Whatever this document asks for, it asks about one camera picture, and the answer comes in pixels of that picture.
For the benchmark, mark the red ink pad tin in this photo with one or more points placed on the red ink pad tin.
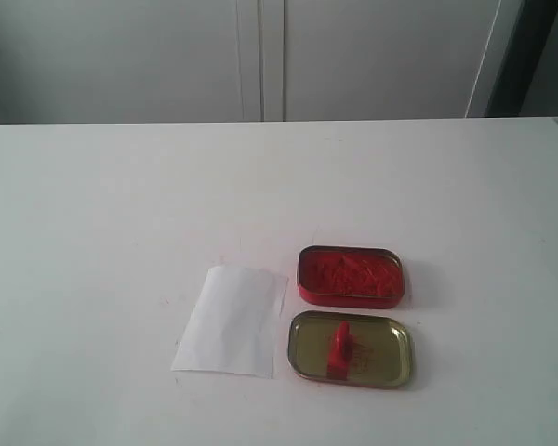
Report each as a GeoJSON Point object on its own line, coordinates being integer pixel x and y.
{"type": "Point", "coordinates": [350, 277]}

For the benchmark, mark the white cabinet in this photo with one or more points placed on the white cabinet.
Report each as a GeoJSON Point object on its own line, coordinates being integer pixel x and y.
{"type": "Point", "coordinates": [246, 61]}

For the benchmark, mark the white paper sheet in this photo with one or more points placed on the white paper sheet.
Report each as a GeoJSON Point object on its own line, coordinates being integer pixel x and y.
{"type": "Point", "coordinates": [232, 329]}

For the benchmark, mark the gold metal tin lid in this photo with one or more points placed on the gold metal tin lid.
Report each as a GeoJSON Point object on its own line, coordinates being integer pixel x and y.
{"type": "Point", "coordinates": [382, 355]}

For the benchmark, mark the red plastic stamp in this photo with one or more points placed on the red plastic stamp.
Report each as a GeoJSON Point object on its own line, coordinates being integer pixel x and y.
{"type": "Point", "coordinates": [340, 353]}

